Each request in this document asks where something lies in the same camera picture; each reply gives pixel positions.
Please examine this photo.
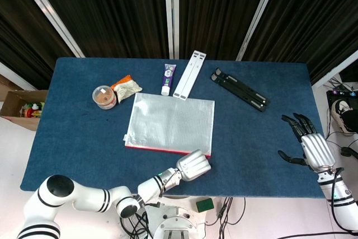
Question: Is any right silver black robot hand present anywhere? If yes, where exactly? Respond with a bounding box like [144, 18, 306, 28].
[277, 113, 337, 173]

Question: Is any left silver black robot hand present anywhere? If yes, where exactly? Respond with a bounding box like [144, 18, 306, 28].
[175, 149, 212, 181]

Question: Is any silver mesh zipper pouch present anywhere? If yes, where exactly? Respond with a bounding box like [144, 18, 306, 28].
[123, 92, 216, 160]

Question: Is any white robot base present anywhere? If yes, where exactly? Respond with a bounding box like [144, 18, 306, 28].
[142, 195, 208, 239]

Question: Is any green block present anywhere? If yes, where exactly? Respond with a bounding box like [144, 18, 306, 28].
[195, 198, 214, 213]

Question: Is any black white sneaker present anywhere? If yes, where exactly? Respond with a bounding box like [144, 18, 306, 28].
[331, 99, 358, 137]

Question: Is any blue table mat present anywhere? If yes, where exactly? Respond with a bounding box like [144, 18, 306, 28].
[20, 57, 329, 199]

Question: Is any white folding laptop stand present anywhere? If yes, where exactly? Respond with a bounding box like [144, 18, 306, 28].
[172, 50, 208, 101]

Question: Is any black folding laptop stand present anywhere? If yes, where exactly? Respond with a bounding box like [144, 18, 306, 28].
[210, 68, 271, 114]

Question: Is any purple white tube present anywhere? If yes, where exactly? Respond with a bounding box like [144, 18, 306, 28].
[161, 63, 177, 96]

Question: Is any orange white snack packet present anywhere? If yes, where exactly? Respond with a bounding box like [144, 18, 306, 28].
[110, 74, 143, 104]

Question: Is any clear round lidded container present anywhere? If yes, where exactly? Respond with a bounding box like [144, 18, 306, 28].
[92, 84, 117, 110]

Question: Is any red yellow toy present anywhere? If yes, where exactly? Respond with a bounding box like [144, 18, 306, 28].
[20, 102, 44, 120]

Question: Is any black curtain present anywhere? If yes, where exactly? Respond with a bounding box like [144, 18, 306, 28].
[0, 0, 358, 90]

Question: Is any cardboard box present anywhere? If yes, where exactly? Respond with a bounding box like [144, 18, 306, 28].
[0, 90, 49, 132]

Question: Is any black cable bundle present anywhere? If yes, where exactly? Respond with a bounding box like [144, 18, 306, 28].
[119, 210, 154, 239]
[205, 196, 247, 239]

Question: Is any black floor device with cables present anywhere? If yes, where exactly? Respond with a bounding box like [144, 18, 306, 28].
[325, 78, 358, 111]

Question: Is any white frame post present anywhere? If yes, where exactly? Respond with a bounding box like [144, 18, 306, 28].
[12, 0, 86, 58]
[235, 0, 284, 62]
[163, 0, 180, 59]

